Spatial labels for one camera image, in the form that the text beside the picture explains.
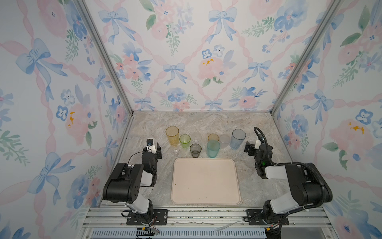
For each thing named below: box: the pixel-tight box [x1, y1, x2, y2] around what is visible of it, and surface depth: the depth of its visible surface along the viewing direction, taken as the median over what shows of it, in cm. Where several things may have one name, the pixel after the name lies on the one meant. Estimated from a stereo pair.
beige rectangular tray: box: [171, 157, 242, 206], surface depth 86 cm
